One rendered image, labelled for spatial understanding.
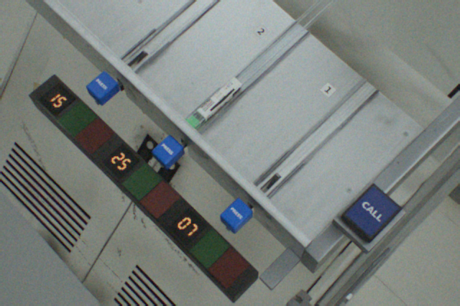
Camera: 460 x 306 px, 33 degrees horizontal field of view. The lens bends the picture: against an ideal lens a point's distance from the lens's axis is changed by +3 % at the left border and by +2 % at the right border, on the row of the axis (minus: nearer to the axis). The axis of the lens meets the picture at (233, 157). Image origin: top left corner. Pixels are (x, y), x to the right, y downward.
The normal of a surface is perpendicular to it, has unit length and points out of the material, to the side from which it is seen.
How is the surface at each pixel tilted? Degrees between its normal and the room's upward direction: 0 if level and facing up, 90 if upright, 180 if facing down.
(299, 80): 43
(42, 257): 0
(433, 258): 0
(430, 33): 90
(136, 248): 90
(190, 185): 90
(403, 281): 0
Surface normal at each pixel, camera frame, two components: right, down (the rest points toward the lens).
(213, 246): 0.00, -0.34
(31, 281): 0.48, -0.70
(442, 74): -0.52, 0.25
